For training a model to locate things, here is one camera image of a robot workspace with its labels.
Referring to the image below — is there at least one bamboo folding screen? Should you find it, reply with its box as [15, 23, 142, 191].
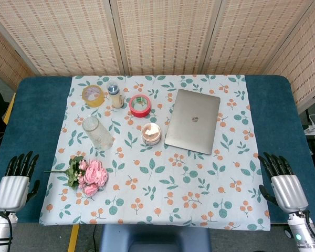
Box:
[0, 0, 315, 114]

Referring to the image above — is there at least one round jar with pink contents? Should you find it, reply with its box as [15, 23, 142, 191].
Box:
[141, 122, 162, 146]

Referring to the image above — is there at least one pink rose bouquet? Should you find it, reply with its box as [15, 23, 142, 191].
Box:
[44, 156, 109, 197]

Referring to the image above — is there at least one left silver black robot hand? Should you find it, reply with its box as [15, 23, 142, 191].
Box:
[0, 151, 40, 212]

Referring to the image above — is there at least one red tape roll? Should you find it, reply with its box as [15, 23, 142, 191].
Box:
[128, 94, 151, 118]

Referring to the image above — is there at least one small bottle with blue cap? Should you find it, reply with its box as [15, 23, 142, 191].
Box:
[106, 81, 125, 109]

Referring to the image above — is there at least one yellow packing tape roll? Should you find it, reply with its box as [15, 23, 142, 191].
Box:
[81, 85, 106, 108]

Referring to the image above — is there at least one floral patterned tablecloth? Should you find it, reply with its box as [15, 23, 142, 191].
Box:
[39, 75, 271, 232]

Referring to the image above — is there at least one clear glass jar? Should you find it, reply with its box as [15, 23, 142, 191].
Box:
[82, 115, 114, 152]

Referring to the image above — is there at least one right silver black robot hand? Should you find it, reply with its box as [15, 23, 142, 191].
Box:
[257, 152, 309, 213]

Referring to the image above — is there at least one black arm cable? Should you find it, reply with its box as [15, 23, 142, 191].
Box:
[299, 209, 315, 250]
[0, 212, 14, 252]

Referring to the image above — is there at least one silver closed laptop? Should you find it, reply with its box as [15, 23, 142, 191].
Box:
[164, 88, 221, 155]

